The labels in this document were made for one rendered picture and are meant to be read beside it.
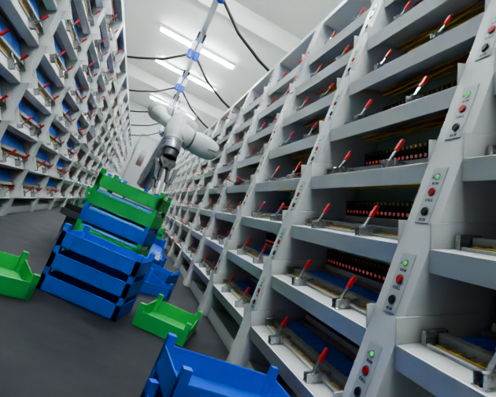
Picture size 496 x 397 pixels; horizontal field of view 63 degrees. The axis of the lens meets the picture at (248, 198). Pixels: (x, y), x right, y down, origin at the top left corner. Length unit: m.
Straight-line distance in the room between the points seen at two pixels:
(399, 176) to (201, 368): 0.66
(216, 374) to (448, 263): 0.59
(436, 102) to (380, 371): 0.62
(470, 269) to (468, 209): 0.17
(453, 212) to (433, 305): 0.18
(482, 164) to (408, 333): 0.34
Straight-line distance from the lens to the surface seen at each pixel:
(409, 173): 1.01
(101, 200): 1.85
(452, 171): 0.89
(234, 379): 1.08
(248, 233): 2.13
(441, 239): 0.86
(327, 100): 1.74
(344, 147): 1.55
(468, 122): 0.94
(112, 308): 1.51
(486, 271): 0.75
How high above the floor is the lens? 0.41
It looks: 6 degrees up
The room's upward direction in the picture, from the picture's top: 23 degrees clockwise
